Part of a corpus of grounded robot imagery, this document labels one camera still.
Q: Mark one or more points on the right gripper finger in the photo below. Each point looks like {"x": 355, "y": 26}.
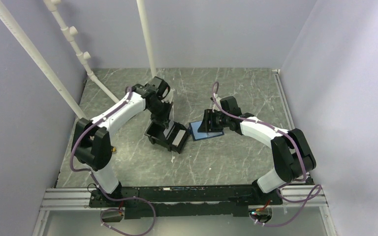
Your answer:
{"x": 205, "y": 126}
{"x": 208, "y": 114}

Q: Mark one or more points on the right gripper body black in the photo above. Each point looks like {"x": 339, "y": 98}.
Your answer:
{"x": 220, "y": 120}

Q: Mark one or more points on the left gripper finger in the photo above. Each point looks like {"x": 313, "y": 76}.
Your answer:
{"x": 163, "y": 122}
{"x": 167, "y": 110}

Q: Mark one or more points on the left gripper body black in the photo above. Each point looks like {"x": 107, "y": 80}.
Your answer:
{"x": 155, "y": 110}

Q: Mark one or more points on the blue leather card holder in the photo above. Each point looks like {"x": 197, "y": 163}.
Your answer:
{"x": 197, "y": 136}

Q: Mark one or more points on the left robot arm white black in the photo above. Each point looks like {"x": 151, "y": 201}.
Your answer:
{"x": 92, "y": 137}

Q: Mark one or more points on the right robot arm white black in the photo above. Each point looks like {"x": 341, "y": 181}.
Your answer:
{"x": 292, "y": 155}

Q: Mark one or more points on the stack of cards in tray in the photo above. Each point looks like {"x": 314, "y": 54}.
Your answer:
{"x": 178, "y": 138}

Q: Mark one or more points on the black card tray box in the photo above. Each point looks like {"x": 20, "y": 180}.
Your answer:
{"x": 165, "y": 137}

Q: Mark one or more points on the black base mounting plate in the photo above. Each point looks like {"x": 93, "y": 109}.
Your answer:
{"x": 235, "y": 200}

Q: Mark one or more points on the white PVC pipe frame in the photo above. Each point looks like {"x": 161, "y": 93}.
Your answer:
{"x": 26, "y": 95}

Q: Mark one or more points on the aluminium extrusion rail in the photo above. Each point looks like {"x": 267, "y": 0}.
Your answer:
{"x": 79, "y": 198}

